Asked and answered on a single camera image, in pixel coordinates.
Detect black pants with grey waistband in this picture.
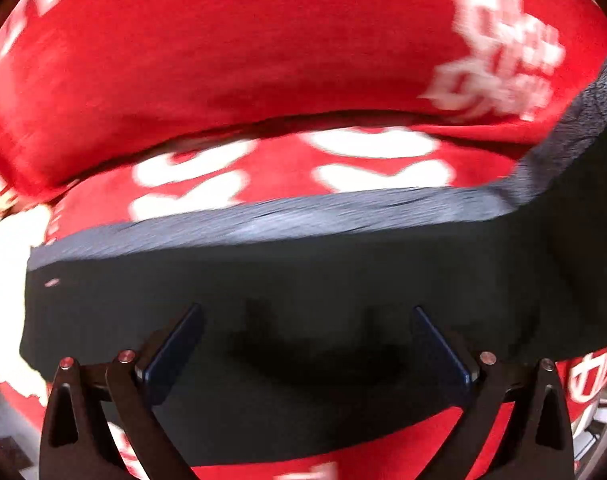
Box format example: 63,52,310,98
20,59,607,466

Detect red blanket with white lettering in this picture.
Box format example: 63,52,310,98
0,0,607,479

